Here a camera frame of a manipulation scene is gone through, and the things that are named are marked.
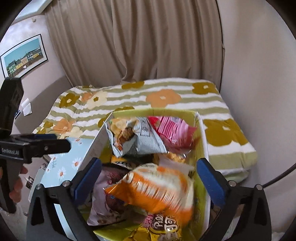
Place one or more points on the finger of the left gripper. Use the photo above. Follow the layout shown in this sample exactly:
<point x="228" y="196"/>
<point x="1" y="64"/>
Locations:
<point x="43" y="136"/>
<point x="41" y="147"/>

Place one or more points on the person's left hand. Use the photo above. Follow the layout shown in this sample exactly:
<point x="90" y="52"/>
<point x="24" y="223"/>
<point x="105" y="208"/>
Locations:
<point x="15" y="194"/>

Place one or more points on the blue wall sticker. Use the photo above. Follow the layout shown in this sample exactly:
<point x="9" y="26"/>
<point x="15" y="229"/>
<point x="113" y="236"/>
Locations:
<point x="17" y="114"/>

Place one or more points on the framed houses picture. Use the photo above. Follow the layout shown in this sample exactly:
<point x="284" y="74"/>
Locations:
<point x="23" y="57"/>

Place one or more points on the yellow gold snack bag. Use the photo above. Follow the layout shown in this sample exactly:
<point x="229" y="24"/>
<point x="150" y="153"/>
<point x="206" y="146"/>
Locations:
<point x="157" y="227"/>

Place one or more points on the pink striped snack bag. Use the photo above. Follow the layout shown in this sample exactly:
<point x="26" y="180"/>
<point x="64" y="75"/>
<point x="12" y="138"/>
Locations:
<point x="176" y="134"/>

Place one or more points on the grey white chips bag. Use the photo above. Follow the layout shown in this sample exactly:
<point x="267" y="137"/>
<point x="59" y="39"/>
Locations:
<point x="133" y="136"/>

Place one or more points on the green cardboard snack box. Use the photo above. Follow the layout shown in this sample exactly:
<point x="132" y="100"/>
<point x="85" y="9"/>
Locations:
<point x="103" y="151"/>

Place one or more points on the white wall switch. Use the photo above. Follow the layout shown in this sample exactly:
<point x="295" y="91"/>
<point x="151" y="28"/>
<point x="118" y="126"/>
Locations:
<point x="26" y="106"/>

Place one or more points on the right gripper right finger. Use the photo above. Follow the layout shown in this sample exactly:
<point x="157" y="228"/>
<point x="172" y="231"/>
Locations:
<point x="254" y="222"/>

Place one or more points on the red yellow snack bag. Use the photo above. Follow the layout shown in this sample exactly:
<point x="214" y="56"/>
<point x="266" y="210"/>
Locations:
<point x="128" y="162"/>

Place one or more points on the beige curtain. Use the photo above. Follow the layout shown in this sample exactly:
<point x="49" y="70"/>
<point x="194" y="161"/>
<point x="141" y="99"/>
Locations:
<point x="106" y="43"/>

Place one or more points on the light blue daisy tablecloth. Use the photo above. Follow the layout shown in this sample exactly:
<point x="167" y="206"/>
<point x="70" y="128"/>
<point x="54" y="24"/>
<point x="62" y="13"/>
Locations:
<point x="63" y="166"/>

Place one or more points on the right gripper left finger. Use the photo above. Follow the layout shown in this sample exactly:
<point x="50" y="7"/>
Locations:
<point x="43" y="222"/>

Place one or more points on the floral striped bed quilt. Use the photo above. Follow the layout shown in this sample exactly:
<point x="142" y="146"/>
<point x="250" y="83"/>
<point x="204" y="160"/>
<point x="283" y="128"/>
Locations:
<point x="81" y="111"/>

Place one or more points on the purple red cookie bag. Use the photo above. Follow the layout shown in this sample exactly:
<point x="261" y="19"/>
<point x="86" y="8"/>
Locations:
<point x="106" y="209"/>

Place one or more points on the orange white snack bag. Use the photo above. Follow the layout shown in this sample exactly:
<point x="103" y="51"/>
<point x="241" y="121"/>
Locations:
<point x="158" y="190"/>

